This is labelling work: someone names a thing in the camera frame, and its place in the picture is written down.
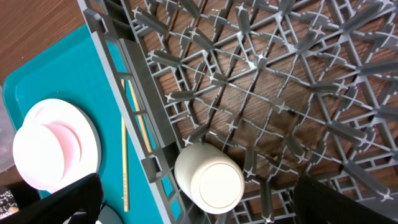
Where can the pink plate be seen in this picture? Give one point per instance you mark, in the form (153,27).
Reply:
(56,145)

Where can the black plastic tray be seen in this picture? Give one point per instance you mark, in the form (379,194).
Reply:
(16,196)

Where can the wooden chopstick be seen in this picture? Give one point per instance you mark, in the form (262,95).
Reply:
(140,118)
(125,165)

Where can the left wooden chopstick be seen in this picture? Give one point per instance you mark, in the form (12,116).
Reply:
(125,165)

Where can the grey dishwasher rack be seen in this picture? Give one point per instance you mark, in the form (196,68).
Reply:
(284,88)

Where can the white cup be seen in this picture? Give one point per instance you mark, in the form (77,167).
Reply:
(209,178)

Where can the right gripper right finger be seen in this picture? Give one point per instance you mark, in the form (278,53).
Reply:
(317,203)

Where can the right wooden chopstick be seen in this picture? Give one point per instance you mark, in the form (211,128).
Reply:
(140,118)

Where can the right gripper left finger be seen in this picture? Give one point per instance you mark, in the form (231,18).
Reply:
(79,202)

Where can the rice and food scraps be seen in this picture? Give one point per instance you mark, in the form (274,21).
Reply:
(8,205)

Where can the teal serving tray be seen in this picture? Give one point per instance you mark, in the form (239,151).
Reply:
(71,70)

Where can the grey bowl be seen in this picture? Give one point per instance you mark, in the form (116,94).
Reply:
(108,216)

